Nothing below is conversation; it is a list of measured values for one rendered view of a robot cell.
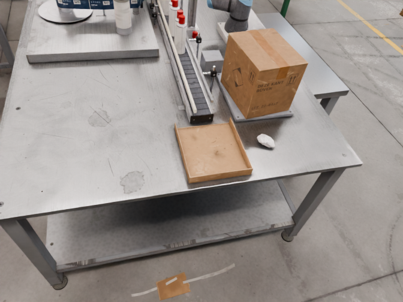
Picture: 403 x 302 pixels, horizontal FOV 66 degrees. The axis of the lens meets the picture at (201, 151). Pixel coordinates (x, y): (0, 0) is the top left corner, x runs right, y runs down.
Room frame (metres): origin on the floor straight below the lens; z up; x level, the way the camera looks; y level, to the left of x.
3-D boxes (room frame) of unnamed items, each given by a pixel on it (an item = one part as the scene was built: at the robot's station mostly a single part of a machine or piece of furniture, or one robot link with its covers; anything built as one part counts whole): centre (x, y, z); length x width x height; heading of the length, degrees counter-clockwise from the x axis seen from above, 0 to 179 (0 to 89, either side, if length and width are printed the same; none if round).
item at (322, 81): (1.70, -0.17, 0.81); 0.90 x 0.90 x 0.04; 23
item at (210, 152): (0.87, -0.04, 0.85); 0.30 x 0.26 x 0.04; 20
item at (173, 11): (1.67, 0.26, 0.98); 0.05 x 0.05 x 0.20
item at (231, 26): (1.87, -0.10, 0.92); 0.15 x 0.15 x 0.10
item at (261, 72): (1.26, -0.22, 0.99); 0.30 x 0.24 x 0.27; 28
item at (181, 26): (1.50, 0.20, 0.98); 0.05 x 0.05 x 0.20
